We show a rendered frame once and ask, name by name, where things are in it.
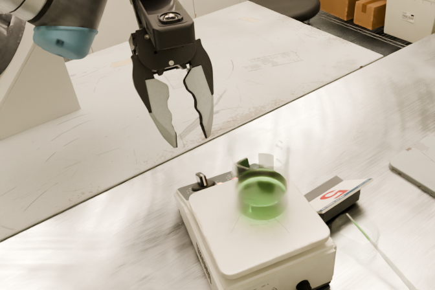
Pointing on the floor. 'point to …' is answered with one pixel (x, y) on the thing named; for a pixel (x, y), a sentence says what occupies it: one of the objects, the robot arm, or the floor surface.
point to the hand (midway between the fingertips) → (189, 133)
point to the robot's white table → (145, 138)
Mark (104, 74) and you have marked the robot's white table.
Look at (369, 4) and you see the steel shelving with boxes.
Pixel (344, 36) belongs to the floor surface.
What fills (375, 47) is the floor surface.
